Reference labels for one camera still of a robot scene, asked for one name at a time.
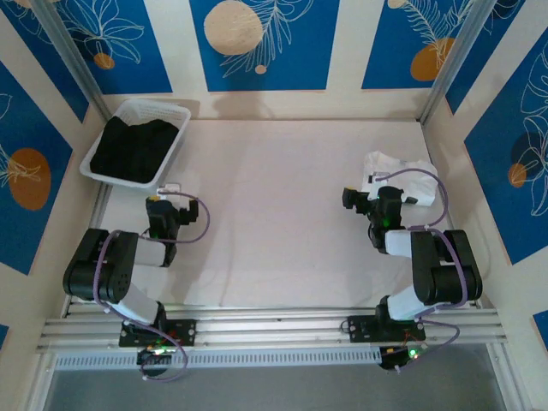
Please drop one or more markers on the circuit board with green LED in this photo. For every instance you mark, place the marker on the circuit board with green LED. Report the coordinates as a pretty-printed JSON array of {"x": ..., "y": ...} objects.
[
  {"x": 156, "y": 354},
  {"x": 402, "y": 356}
]

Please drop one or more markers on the white table cover sheet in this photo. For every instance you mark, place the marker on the white table cover sheet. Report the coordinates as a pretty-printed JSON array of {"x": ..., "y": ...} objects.
[{"x": 278, "y": 192}]

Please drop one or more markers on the black floral print t-shirt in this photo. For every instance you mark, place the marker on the black floral print t-shirt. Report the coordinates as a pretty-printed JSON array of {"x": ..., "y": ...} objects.
[{"x": 132, "y": 154}]

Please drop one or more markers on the white plastic mesh basket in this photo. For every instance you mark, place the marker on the white plastic mesh basket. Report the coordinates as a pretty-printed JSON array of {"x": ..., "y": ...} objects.
[{"x": 162, "y": 111}]

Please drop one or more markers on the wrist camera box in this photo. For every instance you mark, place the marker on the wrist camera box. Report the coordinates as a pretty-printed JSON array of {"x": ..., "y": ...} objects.
[
  {"x": 379, "y": 177},
  {"x": 171, "y": 188}
]

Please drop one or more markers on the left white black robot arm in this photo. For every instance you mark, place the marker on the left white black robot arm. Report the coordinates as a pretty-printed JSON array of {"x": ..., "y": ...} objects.
[{"x": 98, "y": 265}]

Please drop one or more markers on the aluminium rail frame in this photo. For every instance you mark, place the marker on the aluminium rail frame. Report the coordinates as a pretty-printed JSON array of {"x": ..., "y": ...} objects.
[{"x": 274, "y": 325}]

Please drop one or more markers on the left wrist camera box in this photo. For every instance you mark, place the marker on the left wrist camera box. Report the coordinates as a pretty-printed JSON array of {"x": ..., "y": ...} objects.
[{"x": 171, "y": 188}]

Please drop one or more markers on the white t-shirt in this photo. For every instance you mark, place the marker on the white t-shirt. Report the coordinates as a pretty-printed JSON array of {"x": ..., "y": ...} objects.
[{"x": 419, "y": 188}]

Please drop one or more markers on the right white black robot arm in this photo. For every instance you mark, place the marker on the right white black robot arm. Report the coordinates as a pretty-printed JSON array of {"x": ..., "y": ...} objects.
[{"x": 449, "y": 274}]

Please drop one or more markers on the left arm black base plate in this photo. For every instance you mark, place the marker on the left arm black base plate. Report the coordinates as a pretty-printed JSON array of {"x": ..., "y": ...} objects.
[{"x": 188, "y": 331}]

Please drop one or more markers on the aluminium corner post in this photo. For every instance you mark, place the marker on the aluminium corner post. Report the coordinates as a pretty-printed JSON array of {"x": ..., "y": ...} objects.
[
  {"x": 73, "y": 55},
  {"x": 449, "y": 64}
]

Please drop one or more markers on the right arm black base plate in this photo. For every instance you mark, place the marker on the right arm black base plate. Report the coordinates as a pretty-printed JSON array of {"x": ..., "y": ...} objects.
[{"x": 359, "y": 329}]

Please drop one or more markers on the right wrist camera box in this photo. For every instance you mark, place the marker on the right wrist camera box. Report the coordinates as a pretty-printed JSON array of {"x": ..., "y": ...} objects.
[{"x": 379, "y": 177}]

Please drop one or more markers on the blue floral wall panel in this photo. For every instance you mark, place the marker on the blue floral wall panel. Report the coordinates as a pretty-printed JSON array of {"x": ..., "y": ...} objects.
[
  {"x": 299, "y": 64},
  {"x": 492, "y": 205},
  {"x": 385, "y": 43},
  {"x": 25, "y": 128},
  {"x": 145, "y": 64}
]

